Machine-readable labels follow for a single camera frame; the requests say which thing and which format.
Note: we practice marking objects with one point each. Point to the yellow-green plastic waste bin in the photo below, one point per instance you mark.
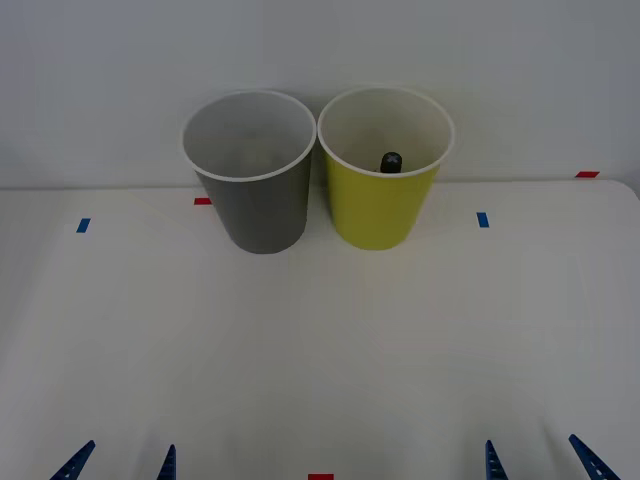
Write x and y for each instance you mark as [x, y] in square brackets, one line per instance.
[380, 210]

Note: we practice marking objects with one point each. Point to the grey plastic waste bin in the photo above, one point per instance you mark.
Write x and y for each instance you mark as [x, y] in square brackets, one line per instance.
[265, 210]

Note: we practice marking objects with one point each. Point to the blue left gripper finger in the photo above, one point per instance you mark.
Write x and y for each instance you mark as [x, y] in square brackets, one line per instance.
[167, 467]
[72, 465]

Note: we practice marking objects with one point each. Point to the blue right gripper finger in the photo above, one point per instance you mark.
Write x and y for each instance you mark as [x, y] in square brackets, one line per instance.
[492, 465]
[592, 462]

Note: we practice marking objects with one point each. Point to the yellow bottle with black cap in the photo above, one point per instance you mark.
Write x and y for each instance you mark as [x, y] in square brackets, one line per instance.
[390, 162]

